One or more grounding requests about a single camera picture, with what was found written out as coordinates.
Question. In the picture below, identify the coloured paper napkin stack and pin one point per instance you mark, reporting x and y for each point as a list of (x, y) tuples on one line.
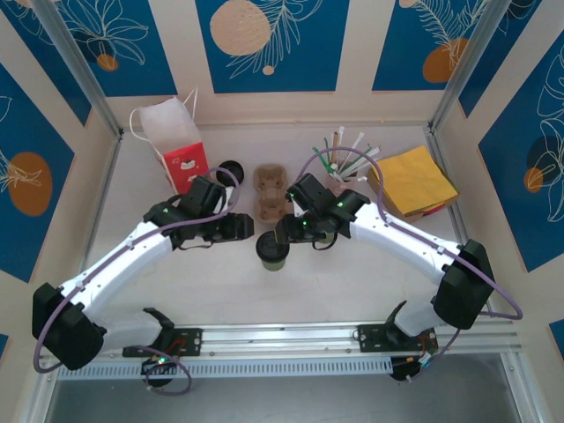
[(434, 208)]

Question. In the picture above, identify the yellow paper napkin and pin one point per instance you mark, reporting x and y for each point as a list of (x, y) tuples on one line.
[(414, 176)]

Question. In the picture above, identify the black plastic cup lid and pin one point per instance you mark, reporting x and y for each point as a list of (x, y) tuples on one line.
[(231, 166), (271, 249)]

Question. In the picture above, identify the thin green wrapped straw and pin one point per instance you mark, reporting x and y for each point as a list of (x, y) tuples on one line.
[(326, 143)]

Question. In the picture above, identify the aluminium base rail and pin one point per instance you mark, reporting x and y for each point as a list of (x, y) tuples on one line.
[(282, 339)]

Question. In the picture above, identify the small circuit board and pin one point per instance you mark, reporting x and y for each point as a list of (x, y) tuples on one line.
[(403, 370), (158, 363)]

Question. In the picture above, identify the brown pulp cup carrier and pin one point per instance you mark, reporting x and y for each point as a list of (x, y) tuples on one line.
[(269, 189)]

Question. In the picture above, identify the brown paper straw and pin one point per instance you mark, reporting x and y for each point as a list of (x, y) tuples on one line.
[(335, 145)]

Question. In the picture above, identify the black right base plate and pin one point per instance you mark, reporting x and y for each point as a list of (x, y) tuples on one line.
[(370, 339)]

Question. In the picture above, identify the short white wrapped straw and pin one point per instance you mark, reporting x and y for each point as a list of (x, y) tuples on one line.
[(361, 178)]

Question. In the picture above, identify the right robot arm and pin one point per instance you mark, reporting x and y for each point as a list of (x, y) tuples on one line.
[(405, 242)]

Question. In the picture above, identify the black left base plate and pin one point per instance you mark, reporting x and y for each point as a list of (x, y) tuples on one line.
[(189, 341)]

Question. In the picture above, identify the aluminium frame post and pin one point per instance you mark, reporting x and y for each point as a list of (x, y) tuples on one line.
[(79, 61), (467, 57)]

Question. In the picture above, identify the red printed paper bag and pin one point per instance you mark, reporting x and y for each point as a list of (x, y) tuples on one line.
[(185, 165)]

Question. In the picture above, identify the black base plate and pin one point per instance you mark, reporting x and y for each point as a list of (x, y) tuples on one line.
[(370, 339), (189, 341)]

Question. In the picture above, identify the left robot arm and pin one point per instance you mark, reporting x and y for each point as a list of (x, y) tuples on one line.
[(114, 264)]

